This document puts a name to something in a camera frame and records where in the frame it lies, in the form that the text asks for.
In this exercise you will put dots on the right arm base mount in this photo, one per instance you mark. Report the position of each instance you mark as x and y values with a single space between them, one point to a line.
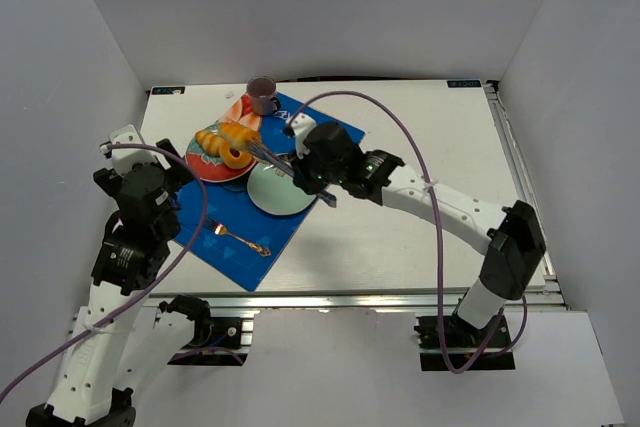
462 346

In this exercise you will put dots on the long bread roll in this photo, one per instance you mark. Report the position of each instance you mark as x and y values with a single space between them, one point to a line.
238 136
210 142

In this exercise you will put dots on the orange donut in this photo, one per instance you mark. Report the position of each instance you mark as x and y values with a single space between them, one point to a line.
233 158

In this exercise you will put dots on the long bread roll front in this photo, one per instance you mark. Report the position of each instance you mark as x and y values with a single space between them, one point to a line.
238 136

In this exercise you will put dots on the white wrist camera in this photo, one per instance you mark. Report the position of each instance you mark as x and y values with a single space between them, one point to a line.
299 127
123 150

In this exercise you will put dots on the aluminium table frame rail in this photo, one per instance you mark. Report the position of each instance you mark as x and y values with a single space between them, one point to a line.
549 296

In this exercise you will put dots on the purple mug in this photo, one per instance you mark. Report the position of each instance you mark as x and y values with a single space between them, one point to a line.
263 96

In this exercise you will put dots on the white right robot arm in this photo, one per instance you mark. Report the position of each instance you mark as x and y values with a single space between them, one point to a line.
509 239

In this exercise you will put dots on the gold fork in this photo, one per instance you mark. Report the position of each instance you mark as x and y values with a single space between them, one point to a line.
221 230

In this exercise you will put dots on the black corner label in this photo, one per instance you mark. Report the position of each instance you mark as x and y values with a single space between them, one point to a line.
464 83
168 90

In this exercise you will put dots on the green flower plate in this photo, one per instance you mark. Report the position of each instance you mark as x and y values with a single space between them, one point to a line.
274 193

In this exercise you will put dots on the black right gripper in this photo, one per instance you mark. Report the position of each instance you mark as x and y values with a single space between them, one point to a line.
304 179

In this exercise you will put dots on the metal tongs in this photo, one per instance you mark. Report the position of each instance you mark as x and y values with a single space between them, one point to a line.
259 151

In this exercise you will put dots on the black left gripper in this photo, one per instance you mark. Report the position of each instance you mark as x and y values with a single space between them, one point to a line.
170 153

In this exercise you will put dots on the long bread roll back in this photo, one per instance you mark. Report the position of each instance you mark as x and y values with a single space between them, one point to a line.
210 142

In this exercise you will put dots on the red patterned plate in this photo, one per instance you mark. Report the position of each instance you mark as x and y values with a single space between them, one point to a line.
209 168

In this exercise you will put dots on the blue printed placemat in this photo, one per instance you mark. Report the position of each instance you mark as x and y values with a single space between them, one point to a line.
229 203

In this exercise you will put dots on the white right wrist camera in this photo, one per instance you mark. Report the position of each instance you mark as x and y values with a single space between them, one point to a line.
299 127

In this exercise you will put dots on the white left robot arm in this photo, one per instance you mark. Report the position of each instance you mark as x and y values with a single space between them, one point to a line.
99 385

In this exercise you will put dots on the right black corner label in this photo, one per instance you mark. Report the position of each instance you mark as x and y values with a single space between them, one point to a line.
464 83

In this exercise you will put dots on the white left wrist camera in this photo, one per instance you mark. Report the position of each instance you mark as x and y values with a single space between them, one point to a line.
123 150

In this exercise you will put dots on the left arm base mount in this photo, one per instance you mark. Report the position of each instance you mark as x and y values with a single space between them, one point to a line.
223 341

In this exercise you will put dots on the left black corner label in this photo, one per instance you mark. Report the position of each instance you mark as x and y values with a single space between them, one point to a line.
168 90

